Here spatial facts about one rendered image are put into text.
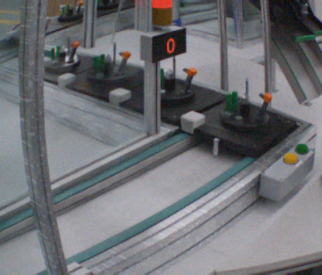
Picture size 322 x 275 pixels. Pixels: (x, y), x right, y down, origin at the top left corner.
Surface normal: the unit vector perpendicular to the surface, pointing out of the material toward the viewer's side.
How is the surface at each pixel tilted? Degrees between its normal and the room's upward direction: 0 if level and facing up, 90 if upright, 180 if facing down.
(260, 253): 0
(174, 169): 0
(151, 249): 90
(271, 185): 90
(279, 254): 0
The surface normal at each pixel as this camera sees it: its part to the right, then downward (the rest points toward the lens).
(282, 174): 0.00, -0.90
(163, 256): 0.75, 0.29
